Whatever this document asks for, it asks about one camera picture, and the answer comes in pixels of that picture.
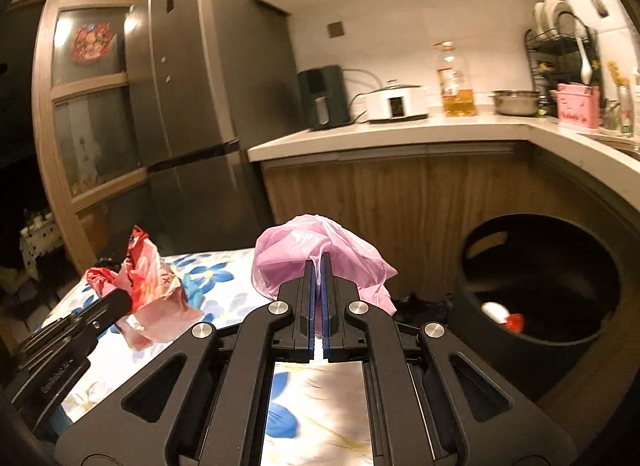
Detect white electric cooker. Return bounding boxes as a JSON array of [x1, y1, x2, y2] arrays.
[[365, 80, 430, 121]]

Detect red snack wrapper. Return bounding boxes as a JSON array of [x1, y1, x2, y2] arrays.
[[84, 225, 193, 319]]

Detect grey refrigerator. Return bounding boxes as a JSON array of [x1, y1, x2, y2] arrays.
[[122, 0, 291, 251]]

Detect black air fryer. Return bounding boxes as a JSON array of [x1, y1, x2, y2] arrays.
[[298, 64, 351, 131]]

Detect wooden glass door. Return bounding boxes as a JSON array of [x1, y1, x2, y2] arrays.
[[31, 0, 151, 271]]

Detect black power cable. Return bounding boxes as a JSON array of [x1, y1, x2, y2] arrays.
[[345, 68, 386, 124]]

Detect white plate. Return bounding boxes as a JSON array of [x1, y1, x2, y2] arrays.
[[555, 0, 585, 39], [532, 0, 557, 36]]

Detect black dish rack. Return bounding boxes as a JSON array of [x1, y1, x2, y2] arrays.
[[524, 0, 601, 106]]

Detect red door decoration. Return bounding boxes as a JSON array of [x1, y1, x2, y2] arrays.
[[72, 22, 112, 64]]

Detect wooden kitchen counter cabinet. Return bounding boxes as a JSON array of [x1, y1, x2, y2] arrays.
[[247, 113, 640, 427]]

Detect white ladle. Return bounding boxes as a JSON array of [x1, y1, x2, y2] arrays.
[[575, 36, 594, 85]]

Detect steel pot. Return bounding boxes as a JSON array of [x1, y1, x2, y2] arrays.
[[490, 90, 542, 117]]

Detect yellow flowers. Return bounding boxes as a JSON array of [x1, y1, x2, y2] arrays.
[[607, 62, 631, 89]]

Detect pale pink plastic bag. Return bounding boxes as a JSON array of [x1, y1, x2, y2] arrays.
[[117, 291, 203, 351]]

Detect drink can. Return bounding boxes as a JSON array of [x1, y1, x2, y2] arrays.
[[616, 86, 636, 137]]

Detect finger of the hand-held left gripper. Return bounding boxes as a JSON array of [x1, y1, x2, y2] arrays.
[[15, 290, 133, 364]]

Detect purple plastic bag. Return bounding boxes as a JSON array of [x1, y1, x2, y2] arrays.
[[252, 215, 399, 319]]

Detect polka dot cloth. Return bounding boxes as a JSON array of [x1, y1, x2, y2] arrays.
[[20, 216, 63, 277]]

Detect cooking oil bottle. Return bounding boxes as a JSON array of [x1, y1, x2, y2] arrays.
[[434, 42, 476, 117]]

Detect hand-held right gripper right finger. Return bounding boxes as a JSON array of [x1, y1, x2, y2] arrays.
[[323, 252, 578, 466]]

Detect black trash bin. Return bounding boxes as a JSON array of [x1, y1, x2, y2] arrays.
[[452, 213, 623, 399]]

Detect floral tablecloth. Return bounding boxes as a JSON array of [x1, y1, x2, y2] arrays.
[[37, 248, 376, 466]]

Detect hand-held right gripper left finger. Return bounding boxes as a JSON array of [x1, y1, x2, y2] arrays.
[[54, 252, 317, 466]]

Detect pink utensil holder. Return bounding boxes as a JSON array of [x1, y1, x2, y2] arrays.
[[556, 83, 601, 129]]

